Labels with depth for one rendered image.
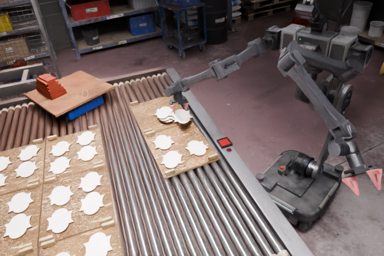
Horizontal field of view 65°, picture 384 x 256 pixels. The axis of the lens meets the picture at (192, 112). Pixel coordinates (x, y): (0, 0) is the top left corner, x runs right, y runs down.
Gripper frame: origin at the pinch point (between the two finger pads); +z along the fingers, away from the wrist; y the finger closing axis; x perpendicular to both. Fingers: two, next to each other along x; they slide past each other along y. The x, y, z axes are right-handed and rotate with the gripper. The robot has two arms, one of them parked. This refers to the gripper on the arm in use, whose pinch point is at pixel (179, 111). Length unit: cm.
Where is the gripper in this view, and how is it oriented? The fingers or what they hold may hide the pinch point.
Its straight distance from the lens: 201.4
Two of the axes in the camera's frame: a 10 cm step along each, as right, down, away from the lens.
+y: 9.5, -2.1, 2.2
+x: -2.9, -3.7, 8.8
